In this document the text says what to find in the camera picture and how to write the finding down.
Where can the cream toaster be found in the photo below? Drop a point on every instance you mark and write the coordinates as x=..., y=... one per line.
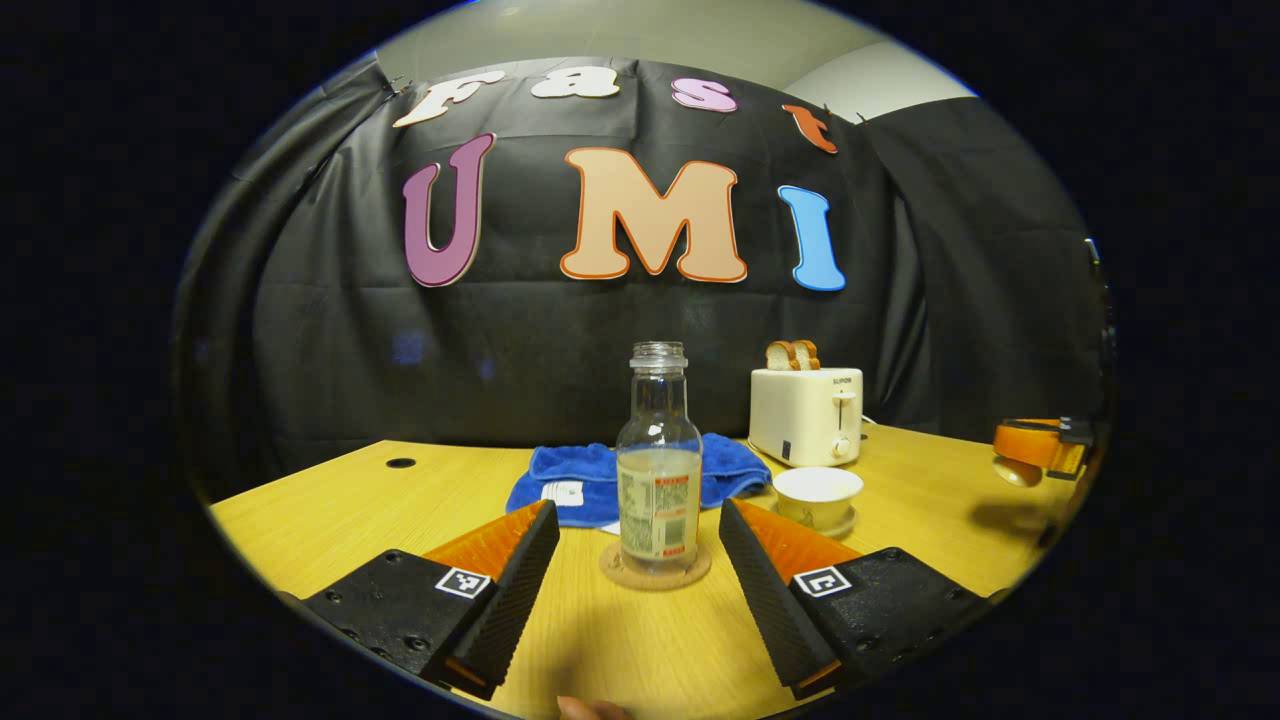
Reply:
x=800, y=415

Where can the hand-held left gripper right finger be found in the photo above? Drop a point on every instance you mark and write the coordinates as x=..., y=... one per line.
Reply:
x=770, y=600

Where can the cream ceramic teacup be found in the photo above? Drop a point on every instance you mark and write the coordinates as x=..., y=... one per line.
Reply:
x=818, y=495

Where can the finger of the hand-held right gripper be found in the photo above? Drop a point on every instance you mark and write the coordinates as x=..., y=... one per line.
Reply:
x=1030, y=443

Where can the blue towel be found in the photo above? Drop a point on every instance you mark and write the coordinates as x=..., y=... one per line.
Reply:
x=575, y=470

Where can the cream teacup lid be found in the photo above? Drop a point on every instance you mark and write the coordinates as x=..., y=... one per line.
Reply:
x=1015, y=472

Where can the clear plastic water bottle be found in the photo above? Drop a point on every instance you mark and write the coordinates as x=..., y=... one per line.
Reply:
x=658, y=480

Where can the round cork coaster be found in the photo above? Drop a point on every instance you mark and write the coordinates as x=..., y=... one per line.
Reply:
x=615, y=570

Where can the black backdrop cloth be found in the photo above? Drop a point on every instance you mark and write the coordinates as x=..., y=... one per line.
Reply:
x=560, y=350

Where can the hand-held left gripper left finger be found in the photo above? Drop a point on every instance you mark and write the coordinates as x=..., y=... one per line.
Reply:
x=510, y=600

